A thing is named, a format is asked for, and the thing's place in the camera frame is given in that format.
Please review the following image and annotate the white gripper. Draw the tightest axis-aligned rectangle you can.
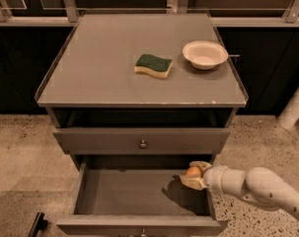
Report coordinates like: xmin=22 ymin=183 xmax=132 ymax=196
xmin=180 ymin=161 xmax=227 ymax=195

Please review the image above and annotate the orange fruit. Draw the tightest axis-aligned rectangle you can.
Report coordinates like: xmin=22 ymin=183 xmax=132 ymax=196
xmin=186 ymin=166 xmax=203 ymax=177

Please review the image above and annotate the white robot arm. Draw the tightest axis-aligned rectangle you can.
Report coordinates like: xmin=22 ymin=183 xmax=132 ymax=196
xmin=180 ymin=161 xmax=299 ymax=221

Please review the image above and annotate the metal top drawer knob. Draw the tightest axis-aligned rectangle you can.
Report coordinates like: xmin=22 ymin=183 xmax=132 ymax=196
xmin=139 ymin=140 xmax=148 ymax=149

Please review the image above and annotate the metal drawer knob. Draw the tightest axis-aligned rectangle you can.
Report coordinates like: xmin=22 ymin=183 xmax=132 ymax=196
xmin=140 ymin=229 xmax=147 ymax=237
xmin=139 ymin=140 xmax=148 ymax=149

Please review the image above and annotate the metal middle drawer knob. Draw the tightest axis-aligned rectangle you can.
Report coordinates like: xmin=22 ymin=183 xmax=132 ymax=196
xmin=140 ymin=229 xmax=147 ymax=237

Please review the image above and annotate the grey open middle drawer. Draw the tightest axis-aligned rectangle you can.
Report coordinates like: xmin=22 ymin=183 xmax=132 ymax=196
xmin=57 ymin=155 xmax=227 ymax=237

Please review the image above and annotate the grey drawer cabinet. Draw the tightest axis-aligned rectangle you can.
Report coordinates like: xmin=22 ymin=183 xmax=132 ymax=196
xmin=34 ymin=13 xmax=250 ymax=237

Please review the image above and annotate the grey top drawer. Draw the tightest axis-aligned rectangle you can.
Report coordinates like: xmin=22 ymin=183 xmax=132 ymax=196
xmin=53 ymin=127 xmax=229 ymax=155

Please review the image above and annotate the green yellow sponge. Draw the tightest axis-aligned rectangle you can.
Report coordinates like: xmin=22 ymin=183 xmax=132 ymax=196
xmin=134 ymin=54 xmax=173 ymax=79

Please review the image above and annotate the white bowl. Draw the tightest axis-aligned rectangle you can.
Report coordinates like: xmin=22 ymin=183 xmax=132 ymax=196
xmin=183 ymin=40 xmax=229 ymax=70

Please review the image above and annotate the white post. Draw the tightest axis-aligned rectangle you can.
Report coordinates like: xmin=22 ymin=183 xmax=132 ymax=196
xmin=277 ymin=87 xmax=299 ymax=129

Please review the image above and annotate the black handle object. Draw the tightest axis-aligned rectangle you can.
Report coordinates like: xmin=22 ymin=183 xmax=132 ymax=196
xmin=28 ymin=212 xmax=48 ymax=237

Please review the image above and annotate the metal railing frame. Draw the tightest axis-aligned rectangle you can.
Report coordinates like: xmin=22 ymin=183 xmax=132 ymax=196
xmin=0 ymin=0 xmax=299 ymax=28

